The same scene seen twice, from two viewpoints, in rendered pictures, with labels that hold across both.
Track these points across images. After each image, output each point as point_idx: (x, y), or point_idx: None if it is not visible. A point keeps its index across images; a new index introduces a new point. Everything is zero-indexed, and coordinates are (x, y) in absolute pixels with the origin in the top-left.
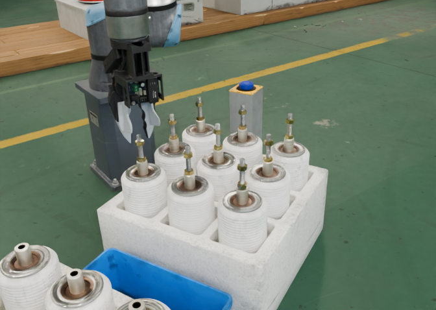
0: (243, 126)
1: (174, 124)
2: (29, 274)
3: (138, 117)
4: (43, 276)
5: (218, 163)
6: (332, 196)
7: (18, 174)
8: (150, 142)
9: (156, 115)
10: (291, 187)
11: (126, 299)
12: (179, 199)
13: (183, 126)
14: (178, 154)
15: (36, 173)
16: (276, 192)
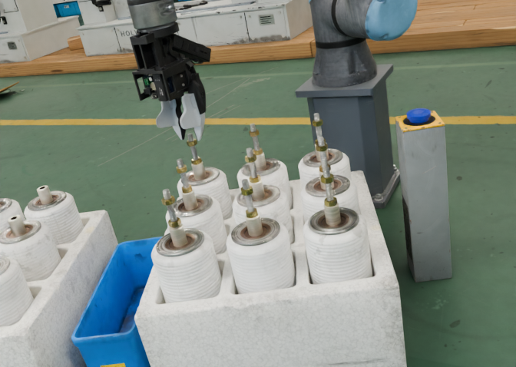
0: (321, 168)
1: (496, 157)
2: (31, 209)
3: (347, 125)
4: (36, 216)
5: (253, 198)
6: (511, 357)
7: (287, 153)
8: (363, 160)
9: (181, 116)
10: (315, 274)
11: (64, 268)
12: (167, 213)
13: (503, 162)
14: (249, 173)
15: (298, 157)
16: (235, 259)
